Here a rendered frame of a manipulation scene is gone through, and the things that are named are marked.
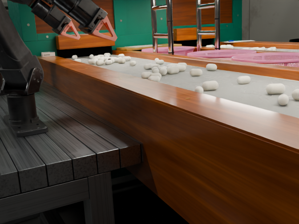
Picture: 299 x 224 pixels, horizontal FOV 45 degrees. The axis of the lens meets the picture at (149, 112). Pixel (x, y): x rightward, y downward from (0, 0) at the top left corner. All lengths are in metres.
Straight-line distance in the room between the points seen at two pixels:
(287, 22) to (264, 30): 0.32
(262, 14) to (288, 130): 4.01
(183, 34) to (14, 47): 1.44
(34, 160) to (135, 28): 1.53
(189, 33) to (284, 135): 1.81
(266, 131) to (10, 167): 0.42
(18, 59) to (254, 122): 0.57
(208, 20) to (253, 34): 2.21
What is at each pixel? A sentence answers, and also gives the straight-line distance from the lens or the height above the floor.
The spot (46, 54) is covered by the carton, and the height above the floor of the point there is 0.78.
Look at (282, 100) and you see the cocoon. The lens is 0.67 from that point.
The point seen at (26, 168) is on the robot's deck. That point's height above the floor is 0.67.
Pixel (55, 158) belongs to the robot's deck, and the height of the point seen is 0.67.
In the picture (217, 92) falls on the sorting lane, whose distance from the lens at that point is 0.80.
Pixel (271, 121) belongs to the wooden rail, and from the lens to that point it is 0.48.
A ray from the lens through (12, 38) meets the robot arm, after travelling 0.86.
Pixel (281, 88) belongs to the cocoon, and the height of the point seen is 0.75.
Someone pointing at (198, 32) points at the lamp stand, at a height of 0.84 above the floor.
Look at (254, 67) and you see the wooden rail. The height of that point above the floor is 0.76.
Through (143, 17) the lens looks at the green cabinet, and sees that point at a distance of 2.13.
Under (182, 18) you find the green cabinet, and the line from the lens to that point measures 2.25.
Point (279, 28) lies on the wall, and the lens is 4.26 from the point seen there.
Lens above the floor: 0.89
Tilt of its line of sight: 13 degrees down
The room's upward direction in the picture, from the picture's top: 3 degrees counter-clockwise
